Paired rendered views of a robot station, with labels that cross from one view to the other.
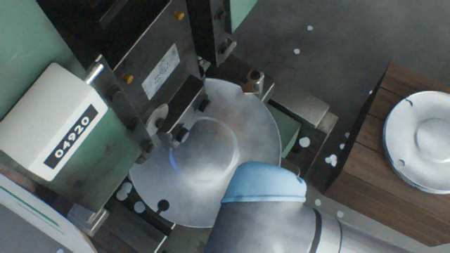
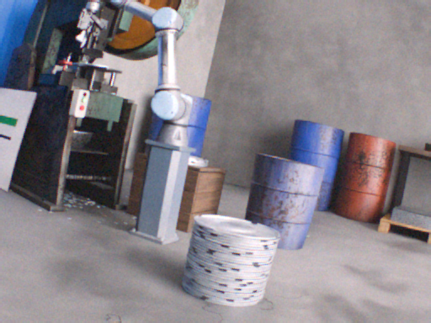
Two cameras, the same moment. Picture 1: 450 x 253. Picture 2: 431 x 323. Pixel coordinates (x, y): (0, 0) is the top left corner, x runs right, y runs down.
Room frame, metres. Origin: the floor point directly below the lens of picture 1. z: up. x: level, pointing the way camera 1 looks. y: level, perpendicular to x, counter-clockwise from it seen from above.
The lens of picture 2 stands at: (-2.22, -0.17, 0.52)
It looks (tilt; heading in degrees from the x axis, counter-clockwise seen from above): 3 degrees down; 347
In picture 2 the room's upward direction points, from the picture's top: 12 degrees clockwise
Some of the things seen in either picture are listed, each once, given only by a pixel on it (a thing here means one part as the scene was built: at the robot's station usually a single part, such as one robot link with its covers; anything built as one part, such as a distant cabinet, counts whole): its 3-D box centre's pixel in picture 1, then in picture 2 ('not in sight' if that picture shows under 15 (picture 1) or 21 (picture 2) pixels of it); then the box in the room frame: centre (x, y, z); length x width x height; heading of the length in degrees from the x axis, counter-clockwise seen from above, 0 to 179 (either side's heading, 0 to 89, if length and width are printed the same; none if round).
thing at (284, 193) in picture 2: not in sight; (282, 201); (0.14, -1.17, 0.24); 0.42 x 0.42 x 0.48
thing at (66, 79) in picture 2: not in sight; (61, 88); (-0.04, 0.17, 0.62); 0.10 x 0.06 x 0.20; 138
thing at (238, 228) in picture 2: not in sight; (236, 226); (-0.83, -0.62, 0.25); 0.29 x 0.29 x 0.01
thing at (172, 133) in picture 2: not in sight; (172, 133); (-0.16, -0.44, 0.50); 0.15 x 0.15 x 0.10
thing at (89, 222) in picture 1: (100, 188); (61, 66); (0.22, 0.24, 0.76); 0.17 x 0.06 x 0.10; 138
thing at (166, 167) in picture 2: not in sight; (162, 191); (-0.16, -0.44, 0.23); 0.19 x 0.19 x 0.45; 58
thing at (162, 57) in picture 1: (140, 65); (97, 28); (0.31, 0.10, 1.04); 0.17 x 0.15 x 0.30; 48
